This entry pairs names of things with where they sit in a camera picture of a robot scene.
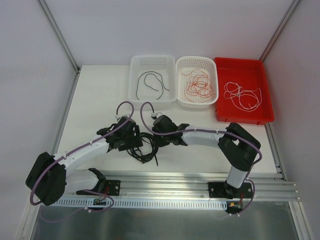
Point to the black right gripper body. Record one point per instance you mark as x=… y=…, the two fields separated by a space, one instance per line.
x=157 y=135

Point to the white slotted cable duct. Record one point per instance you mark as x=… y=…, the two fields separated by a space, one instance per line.
x=136 y=203

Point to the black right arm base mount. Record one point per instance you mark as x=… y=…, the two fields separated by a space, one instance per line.
x=220 y=189

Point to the aluminium rail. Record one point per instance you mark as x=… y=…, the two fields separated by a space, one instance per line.
x=174 y=185

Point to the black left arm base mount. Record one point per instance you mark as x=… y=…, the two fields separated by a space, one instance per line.
x=103 y=185

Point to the round white perforated basket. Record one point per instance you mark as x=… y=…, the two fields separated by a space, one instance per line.
x=197 y=80

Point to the red plastic tray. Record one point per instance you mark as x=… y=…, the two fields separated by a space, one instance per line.
x=244 y=95

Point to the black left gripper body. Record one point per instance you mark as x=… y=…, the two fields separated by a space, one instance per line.
x=136 y=133

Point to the rectangular white perforated basket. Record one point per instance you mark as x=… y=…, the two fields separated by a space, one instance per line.
x=152 y=78

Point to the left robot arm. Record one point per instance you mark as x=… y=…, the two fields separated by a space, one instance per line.
x=52 y=176

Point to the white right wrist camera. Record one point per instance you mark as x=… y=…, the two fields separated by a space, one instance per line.
x=155 y=115

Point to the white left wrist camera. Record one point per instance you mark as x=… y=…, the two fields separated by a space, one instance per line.
x=119 y=117

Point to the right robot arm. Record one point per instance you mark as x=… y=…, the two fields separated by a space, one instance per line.
x=239 y=147

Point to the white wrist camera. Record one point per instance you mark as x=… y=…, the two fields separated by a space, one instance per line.
x=155 y=115
x=119 y=117

